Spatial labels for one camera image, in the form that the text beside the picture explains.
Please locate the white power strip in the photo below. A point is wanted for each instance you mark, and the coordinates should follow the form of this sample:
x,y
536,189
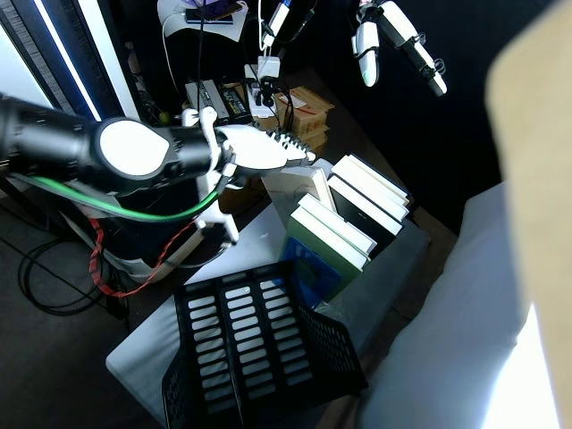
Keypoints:
x,y
257,109

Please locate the black Century book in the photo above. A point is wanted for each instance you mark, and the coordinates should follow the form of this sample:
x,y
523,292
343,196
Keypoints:
x,y
377,172

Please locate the dark smartphone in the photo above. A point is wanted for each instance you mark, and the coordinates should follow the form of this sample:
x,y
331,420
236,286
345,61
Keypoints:
x,y
210,19

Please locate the beige board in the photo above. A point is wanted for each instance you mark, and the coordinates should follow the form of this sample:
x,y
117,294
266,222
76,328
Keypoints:
x,y
536,134

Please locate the black Let It Be book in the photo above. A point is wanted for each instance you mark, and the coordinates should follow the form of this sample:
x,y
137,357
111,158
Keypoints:
x,y
366,204

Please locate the black device with green label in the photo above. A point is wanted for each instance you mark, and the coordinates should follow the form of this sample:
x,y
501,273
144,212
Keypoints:
x,y
234,103

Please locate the small green ball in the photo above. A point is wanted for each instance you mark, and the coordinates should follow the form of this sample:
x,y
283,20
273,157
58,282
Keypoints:
x,y
164,117

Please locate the black book with white label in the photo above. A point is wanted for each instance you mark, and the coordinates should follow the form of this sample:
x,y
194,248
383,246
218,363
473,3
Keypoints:
x,y
339,223

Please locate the black three-slot file rack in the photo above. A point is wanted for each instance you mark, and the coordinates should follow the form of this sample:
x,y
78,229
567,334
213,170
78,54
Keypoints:
x,y
250,348

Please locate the white cloth backdrop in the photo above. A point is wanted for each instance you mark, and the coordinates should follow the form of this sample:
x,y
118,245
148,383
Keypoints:
x,y
447,313

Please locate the cardboard box with red print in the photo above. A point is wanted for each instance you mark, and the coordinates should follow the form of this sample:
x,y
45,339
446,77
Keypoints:
x,y
308,111

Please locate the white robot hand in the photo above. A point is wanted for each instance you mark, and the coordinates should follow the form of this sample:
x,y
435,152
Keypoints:
x,y
254,147
366,49

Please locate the small plain cardboard box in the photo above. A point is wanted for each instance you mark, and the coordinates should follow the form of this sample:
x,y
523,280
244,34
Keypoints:
x,y
319,143

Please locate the cream spine book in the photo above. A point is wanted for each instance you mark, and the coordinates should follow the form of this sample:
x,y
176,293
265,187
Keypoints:
x,y
373,181

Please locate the light green book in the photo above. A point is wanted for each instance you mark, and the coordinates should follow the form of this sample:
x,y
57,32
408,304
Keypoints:
x,y
328,241

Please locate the silver power supply box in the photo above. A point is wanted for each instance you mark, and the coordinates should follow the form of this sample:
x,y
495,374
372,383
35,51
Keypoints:
x,y
205,96

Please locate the white round stool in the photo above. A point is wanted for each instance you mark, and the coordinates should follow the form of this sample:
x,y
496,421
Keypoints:
x,y
174,22

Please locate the white black tower with light strip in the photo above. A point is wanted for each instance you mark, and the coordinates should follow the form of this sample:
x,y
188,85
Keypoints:
x,y
103,53

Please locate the purple flat object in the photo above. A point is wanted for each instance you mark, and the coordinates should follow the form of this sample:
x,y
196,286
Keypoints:
x,y
219,6

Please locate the white charger block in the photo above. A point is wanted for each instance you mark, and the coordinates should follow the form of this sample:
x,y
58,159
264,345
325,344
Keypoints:
x,y
269,67

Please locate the pale usb adapter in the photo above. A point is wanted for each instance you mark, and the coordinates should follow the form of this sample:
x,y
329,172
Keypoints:
x,y
277,20

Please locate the tan hardcover book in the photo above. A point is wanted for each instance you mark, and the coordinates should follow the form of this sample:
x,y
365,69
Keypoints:
x,y
295,192

